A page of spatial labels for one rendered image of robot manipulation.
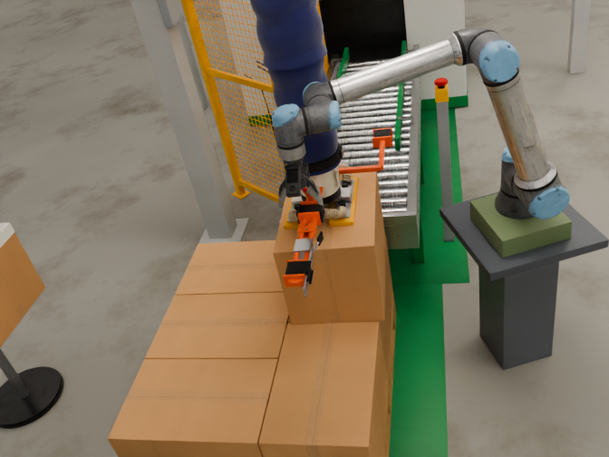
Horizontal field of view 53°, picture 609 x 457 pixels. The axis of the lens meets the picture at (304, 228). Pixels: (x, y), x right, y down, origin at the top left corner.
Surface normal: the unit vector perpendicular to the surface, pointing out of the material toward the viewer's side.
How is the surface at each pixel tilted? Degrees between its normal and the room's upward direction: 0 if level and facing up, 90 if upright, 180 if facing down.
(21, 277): 90
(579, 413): 0
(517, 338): 90
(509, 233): 2
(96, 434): 0
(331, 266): 90
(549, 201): 97
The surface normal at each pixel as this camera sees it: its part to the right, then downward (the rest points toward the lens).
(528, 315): 0.22, 0.54
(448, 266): -0.18, -0.80
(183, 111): -0.15, 0.60
